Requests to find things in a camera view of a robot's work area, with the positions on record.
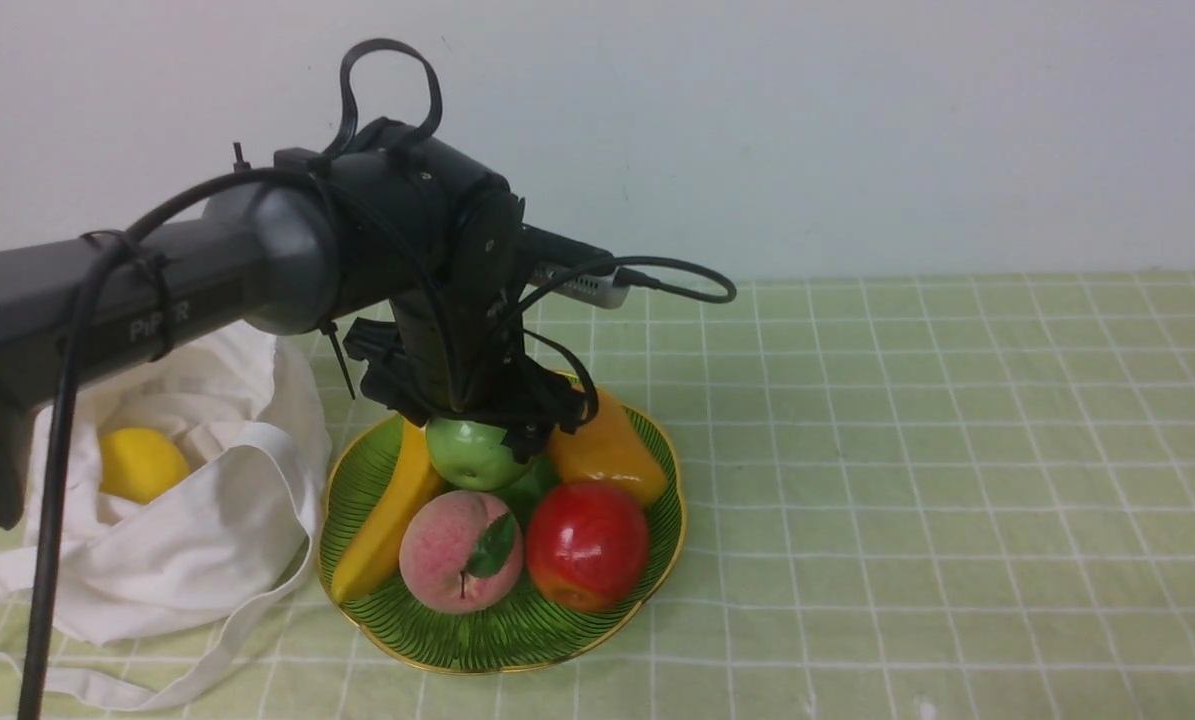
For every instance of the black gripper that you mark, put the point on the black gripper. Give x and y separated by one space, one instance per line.
467 363

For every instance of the green apple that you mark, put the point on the green apple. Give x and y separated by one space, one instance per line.
473 456

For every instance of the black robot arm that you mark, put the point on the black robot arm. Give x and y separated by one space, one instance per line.
393 215

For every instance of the white cloth bag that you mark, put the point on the white cloth bag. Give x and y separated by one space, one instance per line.
227 543

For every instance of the yellow banana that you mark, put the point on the yellow banana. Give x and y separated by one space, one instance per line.
373 554

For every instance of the orange mango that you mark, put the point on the orange mango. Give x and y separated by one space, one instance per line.
610 449

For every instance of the pink peach with leaf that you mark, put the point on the pink peach with leaf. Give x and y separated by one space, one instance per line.
463 552

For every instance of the red apple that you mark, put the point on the red apple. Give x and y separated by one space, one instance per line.
587 546

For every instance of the green glass plate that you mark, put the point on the green glass plate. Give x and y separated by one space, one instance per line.
520 633

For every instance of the yellow lemon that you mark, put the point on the yellow lemon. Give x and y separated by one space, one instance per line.
140 464

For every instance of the green checkered tablecloth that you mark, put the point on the green checkered tablecloth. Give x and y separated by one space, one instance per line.
927 498

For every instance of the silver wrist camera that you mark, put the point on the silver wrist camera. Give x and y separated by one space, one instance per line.
602 291

